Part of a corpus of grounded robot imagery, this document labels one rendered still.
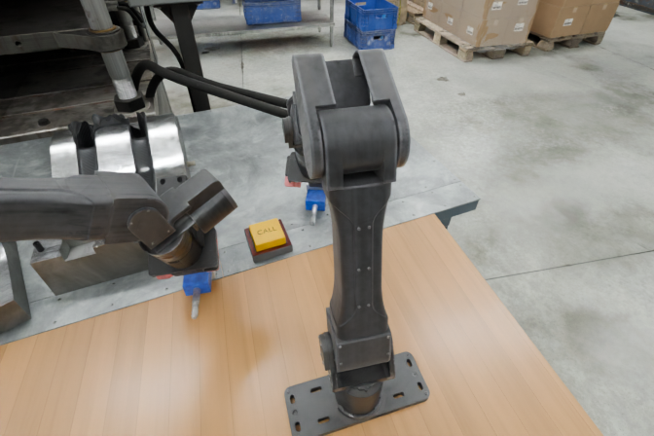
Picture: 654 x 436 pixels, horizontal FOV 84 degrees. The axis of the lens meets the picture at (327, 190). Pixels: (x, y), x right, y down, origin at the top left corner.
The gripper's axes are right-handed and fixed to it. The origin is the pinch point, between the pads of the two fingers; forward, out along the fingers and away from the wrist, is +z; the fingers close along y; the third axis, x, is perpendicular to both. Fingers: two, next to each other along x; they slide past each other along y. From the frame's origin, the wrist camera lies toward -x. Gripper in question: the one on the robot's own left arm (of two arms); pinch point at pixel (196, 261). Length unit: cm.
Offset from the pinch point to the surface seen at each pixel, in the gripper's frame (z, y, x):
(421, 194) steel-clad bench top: 11, -50, -10
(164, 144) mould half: 9.6, 7.7, -30.1
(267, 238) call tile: 2.6, -12.8, -2.8
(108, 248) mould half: -1.5, 14.2, -4.2
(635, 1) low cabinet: 283, -582, -349
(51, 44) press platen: 25, 44, -77
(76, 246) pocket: 1.5, 21.0, -6.3
